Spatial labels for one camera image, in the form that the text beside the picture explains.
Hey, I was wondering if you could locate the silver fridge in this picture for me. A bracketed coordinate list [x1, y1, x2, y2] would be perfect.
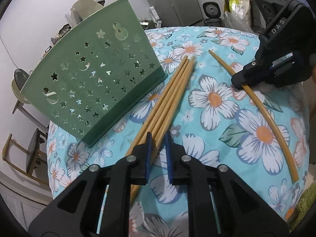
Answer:
[158, 0, 205, 27]

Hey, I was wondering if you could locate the white door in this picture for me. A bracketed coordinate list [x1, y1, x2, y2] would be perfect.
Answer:
[0, 170, 53, 228]

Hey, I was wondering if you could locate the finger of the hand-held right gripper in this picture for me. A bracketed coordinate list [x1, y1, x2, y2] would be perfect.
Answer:
[231, 59, 272, 90]
[268, 53, 298, 82]

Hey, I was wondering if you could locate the wooden chopstick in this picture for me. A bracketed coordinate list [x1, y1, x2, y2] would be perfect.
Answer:
[208, 50, 299, 184]
[125, 55, 188, 157]

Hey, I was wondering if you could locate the black rice cooker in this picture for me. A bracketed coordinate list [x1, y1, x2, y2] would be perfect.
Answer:
[202, 1, 223, 26]

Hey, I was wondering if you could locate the blue floral blanket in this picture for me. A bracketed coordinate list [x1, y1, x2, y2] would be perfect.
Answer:
[47, 26, 310, 237]

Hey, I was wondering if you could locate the green plastic utensil holder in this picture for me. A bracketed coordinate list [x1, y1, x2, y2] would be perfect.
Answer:
[20, 0, 169, 149]

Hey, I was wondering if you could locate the wooden chair with dark seat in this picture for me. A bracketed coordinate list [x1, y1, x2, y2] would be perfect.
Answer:
[2, 128, 50, 185]

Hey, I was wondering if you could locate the white flat board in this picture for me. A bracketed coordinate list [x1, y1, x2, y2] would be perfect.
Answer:
[149, 6, 161, 27]

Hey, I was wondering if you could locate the yellow rice bag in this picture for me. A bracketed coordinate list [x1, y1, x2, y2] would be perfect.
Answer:
[228, 0, 251, 21]

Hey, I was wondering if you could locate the black box with green light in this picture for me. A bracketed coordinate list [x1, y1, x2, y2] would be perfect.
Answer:
[254, 0, 290, 30]

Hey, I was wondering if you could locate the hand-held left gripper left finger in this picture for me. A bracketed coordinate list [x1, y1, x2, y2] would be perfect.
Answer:
[28, 131, 153, 237]

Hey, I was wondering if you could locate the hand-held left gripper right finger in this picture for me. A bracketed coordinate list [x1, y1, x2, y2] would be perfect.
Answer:
[165, 131, 289, 237]

